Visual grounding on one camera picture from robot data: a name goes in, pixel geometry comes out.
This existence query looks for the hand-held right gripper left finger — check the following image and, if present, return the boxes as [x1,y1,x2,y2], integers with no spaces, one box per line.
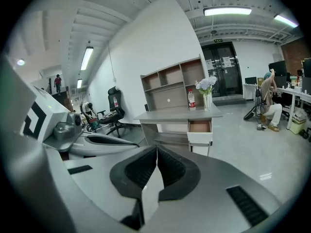
[63,144,158,231]

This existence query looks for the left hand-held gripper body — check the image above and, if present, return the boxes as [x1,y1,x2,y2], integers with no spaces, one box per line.
[20,83,85,154]

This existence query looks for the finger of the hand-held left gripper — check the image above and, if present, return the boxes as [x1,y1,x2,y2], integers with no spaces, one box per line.
[80,132,140,147]
[69,143,139,159]

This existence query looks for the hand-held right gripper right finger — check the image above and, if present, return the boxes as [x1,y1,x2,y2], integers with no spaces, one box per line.
[145,144,282,233]

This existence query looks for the wooden drawer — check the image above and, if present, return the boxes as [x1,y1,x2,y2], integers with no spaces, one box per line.
[186,119,214,146]

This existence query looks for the grey wooden desk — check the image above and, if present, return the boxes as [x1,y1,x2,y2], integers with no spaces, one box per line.
[133,102,223,156]

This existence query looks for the wooden shelf unit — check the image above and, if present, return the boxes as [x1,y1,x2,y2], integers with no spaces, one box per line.
[140,54,207,112]

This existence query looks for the green red vacuum cleaner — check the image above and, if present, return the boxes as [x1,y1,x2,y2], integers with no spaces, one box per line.
[86,116,101,132]

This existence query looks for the black office chair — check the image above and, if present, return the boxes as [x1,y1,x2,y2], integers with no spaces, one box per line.
[96,86,126,138]

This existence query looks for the clear glass vase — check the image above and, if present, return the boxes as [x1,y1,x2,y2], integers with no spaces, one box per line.
[203,93,212,112]

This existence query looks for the black round bag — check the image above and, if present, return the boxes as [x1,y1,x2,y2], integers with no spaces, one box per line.
[243,104,257,120]

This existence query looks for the clear red-capped water bottle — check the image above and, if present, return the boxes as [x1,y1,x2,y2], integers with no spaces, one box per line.
[187,89,197,111]

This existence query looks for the blue artificial flower bouquet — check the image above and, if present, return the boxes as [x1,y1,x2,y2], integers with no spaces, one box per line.
[194,75,218,96]

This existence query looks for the black double door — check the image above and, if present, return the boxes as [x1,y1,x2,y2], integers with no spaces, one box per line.
[201,41,244,98]

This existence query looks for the pale yellow waste bin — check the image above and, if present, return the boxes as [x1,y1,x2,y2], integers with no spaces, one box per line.
[290,116,307,135]

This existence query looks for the long white office table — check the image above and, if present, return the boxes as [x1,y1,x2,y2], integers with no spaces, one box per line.
[274,86,311,131]

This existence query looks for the large black monitor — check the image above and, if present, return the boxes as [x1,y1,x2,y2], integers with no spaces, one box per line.
[268,60,288,87]

